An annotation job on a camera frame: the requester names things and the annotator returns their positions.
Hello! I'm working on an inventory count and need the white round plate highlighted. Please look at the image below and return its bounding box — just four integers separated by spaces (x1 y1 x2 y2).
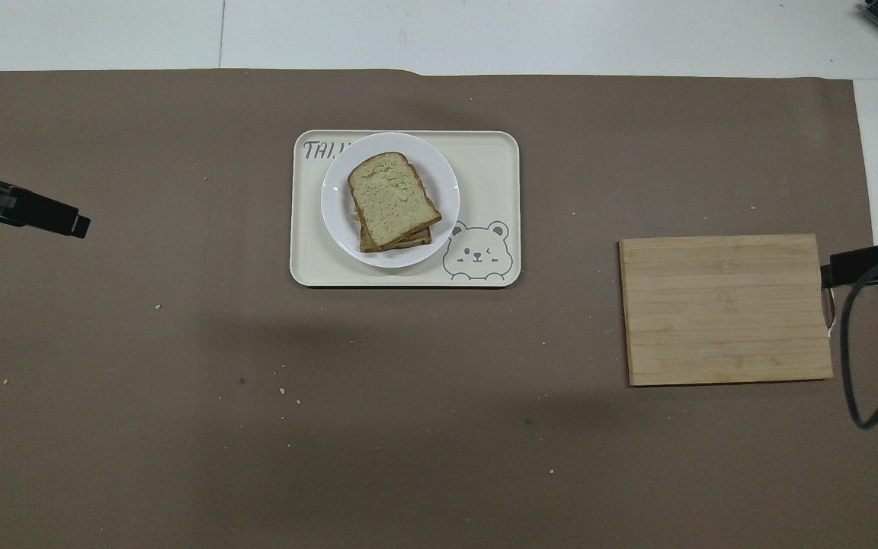
320 132 460 269

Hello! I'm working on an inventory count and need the bread slice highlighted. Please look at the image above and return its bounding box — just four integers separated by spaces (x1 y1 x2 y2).
347 151 443 250
359 223 434 254

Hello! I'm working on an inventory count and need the cream tray with bear print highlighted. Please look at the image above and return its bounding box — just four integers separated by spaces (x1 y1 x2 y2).
289 130 522 288

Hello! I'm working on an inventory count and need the wooden cutting board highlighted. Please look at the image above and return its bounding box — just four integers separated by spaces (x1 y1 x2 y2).
619 233 837 387

